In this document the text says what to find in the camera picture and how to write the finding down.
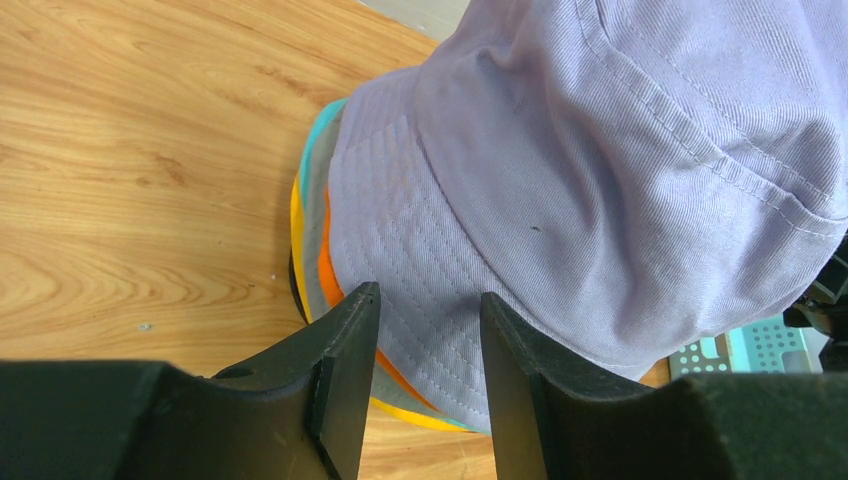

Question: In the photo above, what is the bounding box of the yellow bucket hat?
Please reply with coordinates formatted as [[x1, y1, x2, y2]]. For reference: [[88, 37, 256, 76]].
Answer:
[[290, 173, 470, 432]]

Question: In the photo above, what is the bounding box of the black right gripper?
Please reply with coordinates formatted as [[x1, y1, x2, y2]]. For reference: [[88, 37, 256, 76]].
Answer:
[[783, 236, 847, 373]]

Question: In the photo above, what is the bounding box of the light blue plastic basket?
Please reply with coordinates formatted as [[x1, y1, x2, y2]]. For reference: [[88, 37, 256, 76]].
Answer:
[[669, 315, 828, 380]]

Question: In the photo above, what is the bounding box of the light blue bucket hat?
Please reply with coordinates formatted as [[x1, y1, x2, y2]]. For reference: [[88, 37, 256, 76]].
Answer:
[[298, 97, 492, 435]]

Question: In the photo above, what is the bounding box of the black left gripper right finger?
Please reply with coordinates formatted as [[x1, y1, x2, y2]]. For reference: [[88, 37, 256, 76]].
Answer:
[[480, 293, 847, 479]]

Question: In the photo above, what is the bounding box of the lavender hat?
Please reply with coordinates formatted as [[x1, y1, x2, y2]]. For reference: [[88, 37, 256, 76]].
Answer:
[[327, 1, 847, 432]]

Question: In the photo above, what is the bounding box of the orange hat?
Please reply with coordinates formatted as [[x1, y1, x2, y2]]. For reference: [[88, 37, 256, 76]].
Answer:
[[317, 189, 432, 407]]

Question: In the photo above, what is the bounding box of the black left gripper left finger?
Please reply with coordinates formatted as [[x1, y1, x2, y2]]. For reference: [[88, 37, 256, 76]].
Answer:
[[1, 283, 380, 479]]

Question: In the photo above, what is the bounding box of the grey hat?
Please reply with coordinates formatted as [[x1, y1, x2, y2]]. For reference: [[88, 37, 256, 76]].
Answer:
[[301, 115, 432, 422]]

